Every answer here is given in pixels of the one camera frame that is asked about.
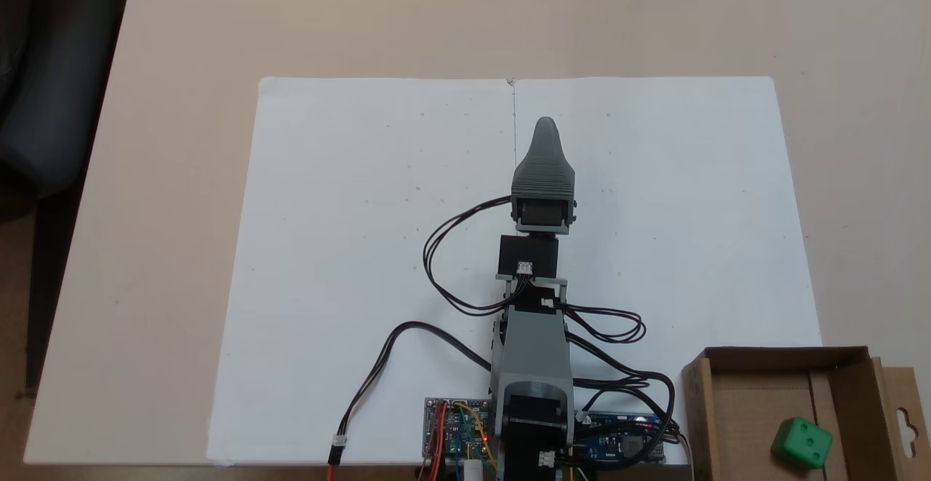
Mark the grey curved ribbed gripper finger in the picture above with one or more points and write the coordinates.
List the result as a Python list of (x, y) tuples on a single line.
[(544, 168)]

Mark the green die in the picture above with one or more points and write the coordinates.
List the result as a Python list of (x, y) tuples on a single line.
[(801, 443)]

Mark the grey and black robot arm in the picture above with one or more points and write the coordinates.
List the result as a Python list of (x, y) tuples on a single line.
[(531, 350)]

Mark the white paper sheet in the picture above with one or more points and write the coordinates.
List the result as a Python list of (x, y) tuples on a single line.
[(691, 212), (327, 248)]

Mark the blue circuit board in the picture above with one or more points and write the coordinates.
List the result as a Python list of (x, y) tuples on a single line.
[(618, 444)]

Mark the white plastic piece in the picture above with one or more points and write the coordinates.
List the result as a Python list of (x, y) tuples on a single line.
[(473, 471)]

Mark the brown cardboard box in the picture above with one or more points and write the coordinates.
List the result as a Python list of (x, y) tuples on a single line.
[(749, 415)]

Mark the dark grey chair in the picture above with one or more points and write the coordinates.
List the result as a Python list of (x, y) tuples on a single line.
[(58, 66)]

